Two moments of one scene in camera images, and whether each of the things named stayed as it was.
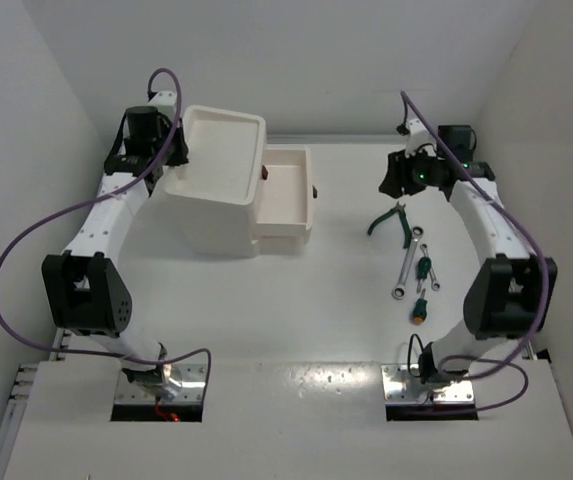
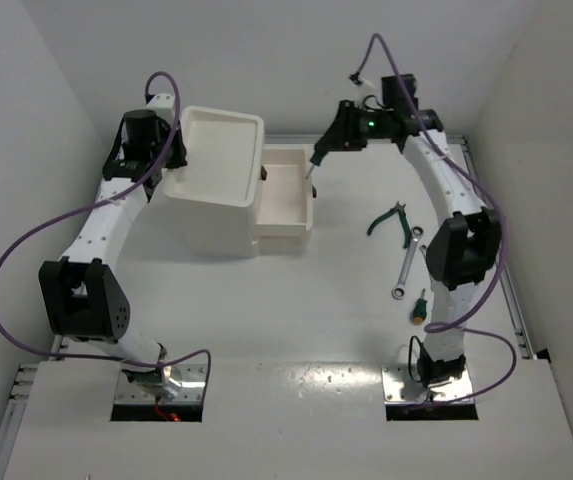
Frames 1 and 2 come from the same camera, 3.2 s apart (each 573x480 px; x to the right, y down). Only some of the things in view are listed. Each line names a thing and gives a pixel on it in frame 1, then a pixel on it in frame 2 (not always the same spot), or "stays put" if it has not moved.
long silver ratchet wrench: (400, 290) stays put
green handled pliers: (407, 230) stays put
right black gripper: (397, 174) to (343, 135)
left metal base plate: (191, 377) stays put
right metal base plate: (399, 387) stays put
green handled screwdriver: (423, 269) to (321, 149)
